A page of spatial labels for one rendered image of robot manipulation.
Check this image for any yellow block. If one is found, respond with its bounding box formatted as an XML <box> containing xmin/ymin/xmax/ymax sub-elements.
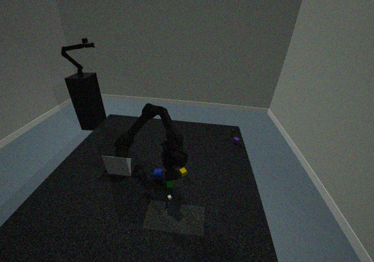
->
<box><xmin>179</xmin><ymin>168</ymin><xmax>187</xmax><ymax>177</ymax></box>

